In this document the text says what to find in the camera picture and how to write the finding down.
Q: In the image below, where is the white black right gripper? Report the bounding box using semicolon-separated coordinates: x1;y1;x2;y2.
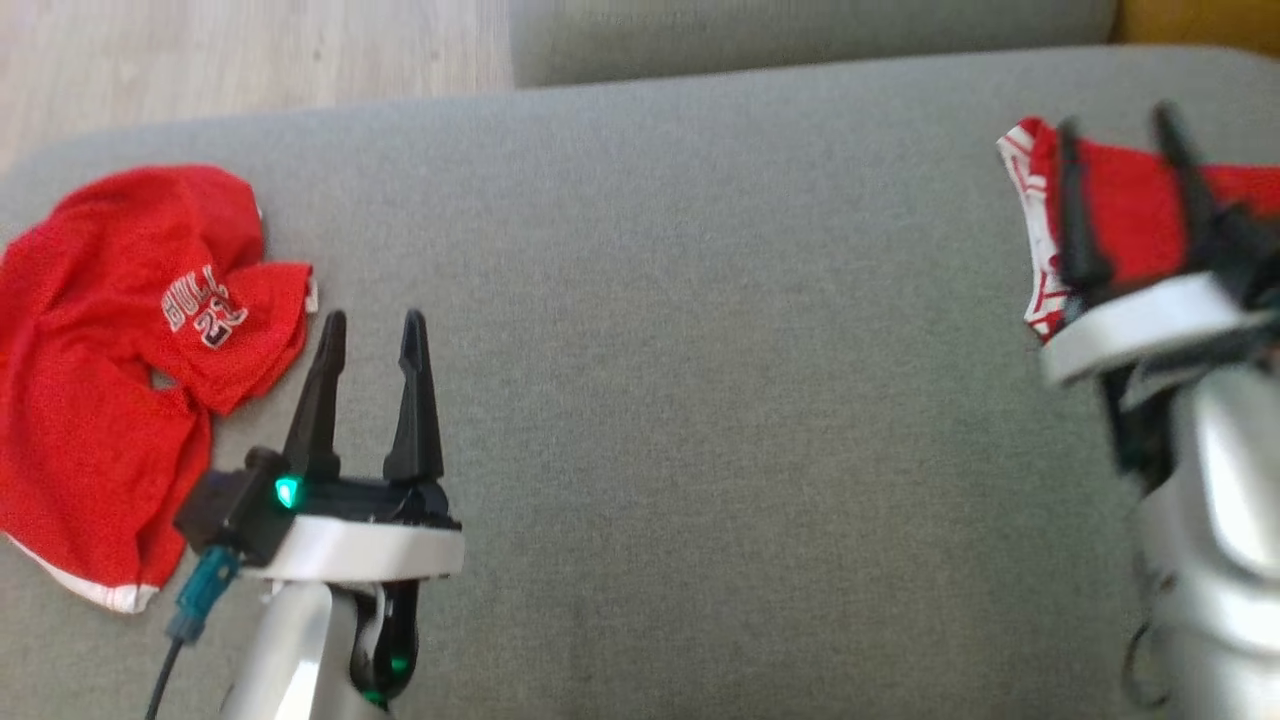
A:
1039;101;1280;390

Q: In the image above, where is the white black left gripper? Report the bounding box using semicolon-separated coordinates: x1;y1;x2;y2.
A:
243;309;466;707

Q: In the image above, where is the red white basketball jersey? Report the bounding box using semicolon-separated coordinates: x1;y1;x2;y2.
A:
996;116;1280;343

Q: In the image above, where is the red basketball shorts white hem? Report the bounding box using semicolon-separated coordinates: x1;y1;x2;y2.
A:
0;164;319;614

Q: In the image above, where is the grey and yellow sofa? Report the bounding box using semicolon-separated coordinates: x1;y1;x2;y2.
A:
0;0;1280;720

